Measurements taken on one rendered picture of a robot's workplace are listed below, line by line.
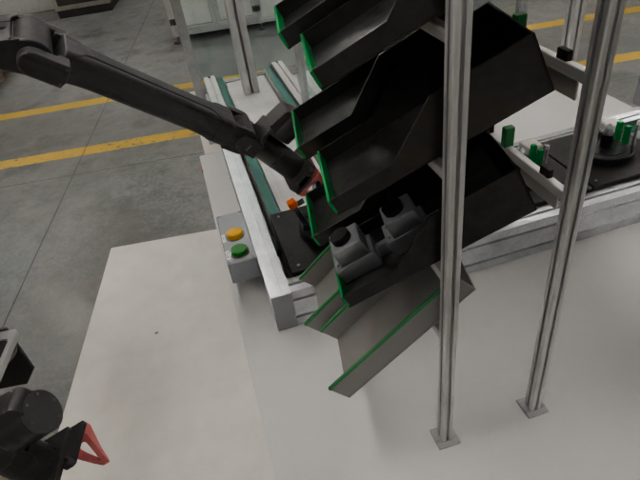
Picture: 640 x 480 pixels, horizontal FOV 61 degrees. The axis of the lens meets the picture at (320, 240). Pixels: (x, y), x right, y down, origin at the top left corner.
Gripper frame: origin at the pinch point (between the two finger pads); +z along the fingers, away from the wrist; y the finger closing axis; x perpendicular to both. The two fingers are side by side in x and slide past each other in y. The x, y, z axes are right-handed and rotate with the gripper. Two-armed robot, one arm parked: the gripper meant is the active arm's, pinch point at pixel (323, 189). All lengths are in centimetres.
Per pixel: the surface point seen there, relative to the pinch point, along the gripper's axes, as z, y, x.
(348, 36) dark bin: -37, -40, -25
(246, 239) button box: -2.9, 5.8, 22.6
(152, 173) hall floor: 45, 240, 115
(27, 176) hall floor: -10, 283, 183
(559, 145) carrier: 51, 8, -45
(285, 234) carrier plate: 2.0, 2.0, 14.9
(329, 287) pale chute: 0.3, -24.7, 9.5
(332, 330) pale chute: -1.3, -35.4, 11.7
